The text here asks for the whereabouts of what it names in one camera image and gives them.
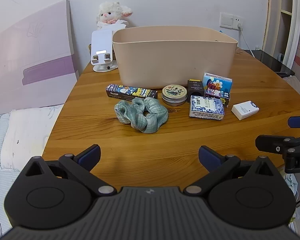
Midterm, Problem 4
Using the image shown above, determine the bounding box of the long cartoon print box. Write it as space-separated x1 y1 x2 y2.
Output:
105 84 158 100

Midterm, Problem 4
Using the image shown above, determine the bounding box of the small white box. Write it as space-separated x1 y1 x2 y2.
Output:
231 101 260 120

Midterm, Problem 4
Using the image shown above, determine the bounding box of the beige plastic storage basket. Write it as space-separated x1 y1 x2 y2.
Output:
112 25 238 90

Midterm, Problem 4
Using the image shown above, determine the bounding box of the blue and white patterned box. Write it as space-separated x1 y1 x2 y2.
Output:
189 95 225 121

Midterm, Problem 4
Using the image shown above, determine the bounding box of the white wardrobe frame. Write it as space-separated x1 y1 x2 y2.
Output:
262 0 300 80

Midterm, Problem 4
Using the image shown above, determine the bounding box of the small black box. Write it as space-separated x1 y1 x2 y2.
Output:
187 79 205 103

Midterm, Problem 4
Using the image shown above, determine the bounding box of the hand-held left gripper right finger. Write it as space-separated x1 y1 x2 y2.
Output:
184 145 278 197

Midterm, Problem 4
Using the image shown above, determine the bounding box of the black bin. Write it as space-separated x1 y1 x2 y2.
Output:
250 50 295 77

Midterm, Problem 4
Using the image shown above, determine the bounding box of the purple and white headboard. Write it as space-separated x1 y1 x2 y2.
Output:
0 0 80 117

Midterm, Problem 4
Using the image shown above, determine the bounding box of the dark cartoon print box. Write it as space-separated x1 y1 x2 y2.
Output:
204 89 231 108

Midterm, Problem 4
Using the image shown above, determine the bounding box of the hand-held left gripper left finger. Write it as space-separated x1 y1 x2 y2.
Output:
24 144 117 197

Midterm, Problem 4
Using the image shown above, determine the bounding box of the white phone stand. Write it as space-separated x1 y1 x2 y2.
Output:
91 29 119 73

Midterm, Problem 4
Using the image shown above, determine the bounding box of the white wall socket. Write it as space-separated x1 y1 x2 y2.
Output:
232 15 244 30

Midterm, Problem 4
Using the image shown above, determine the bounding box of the green checked scrunchie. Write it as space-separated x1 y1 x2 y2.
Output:
114 97 169 133

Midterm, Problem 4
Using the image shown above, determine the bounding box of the blue flower print box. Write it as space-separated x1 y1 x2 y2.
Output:
202 72 233 94

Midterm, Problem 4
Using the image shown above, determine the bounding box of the white plush lamb toy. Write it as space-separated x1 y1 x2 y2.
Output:
96 1 133 30

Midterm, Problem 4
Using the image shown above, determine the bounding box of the white pillow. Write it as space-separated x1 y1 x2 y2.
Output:
1 105 64 172

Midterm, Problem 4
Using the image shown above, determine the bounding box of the white wall switch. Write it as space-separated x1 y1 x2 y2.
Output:
219 12 234 29

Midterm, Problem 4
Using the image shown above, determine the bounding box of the white plug with cable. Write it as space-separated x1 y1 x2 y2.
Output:
237 23 257 58

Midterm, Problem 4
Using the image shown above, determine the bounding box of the round metal tin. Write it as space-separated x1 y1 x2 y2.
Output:
161 84 188 106

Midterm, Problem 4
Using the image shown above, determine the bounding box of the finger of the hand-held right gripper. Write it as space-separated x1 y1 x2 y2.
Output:
287 115 300 129
255 134 300 156

